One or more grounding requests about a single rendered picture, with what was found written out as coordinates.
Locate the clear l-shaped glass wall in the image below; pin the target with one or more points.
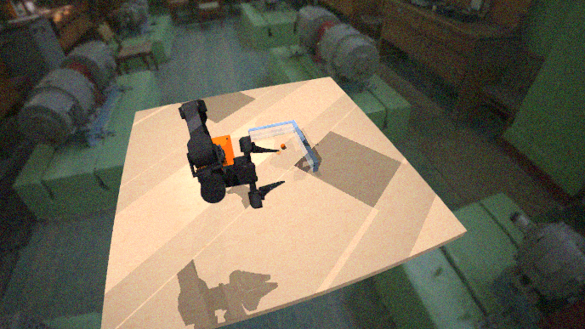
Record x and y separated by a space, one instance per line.
287 128

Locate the blue-grey l-shaped top rail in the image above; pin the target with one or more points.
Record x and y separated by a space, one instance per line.
306 145

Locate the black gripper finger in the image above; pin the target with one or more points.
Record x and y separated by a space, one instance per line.
269 187
257 149

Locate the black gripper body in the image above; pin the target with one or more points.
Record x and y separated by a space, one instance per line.
255 196

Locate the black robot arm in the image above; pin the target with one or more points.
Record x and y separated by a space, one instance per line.
203 152

